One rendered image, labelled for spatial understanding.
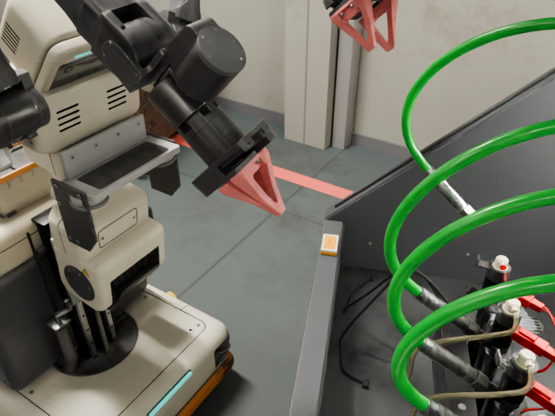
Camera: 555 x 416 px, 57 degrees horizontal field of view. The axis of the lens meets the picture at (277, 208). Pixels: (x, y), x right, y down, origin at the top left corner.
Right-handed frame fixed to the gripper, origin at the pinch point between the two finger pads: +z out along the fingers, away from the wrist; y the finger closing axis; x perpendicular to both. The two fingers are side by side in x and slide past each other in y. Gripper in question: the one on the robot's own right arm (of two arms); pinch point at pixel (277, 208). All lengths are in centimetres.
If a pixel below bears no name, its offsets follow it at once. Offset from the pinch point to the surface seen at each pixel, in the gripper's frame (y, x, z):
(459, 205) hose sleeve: 7.9, 22.5, 19.9
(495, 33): 25.5, 22.8, 1.8
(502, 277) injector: 11.1, 11.8, 27.3
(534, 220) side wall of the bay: 6, 47, 40
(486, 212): 22.2, -4.8, 9.9
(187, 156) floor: -191, 189, -20
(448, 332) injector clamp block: -2.3, 13.1, 33.8
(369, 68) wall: -88, 248, 13
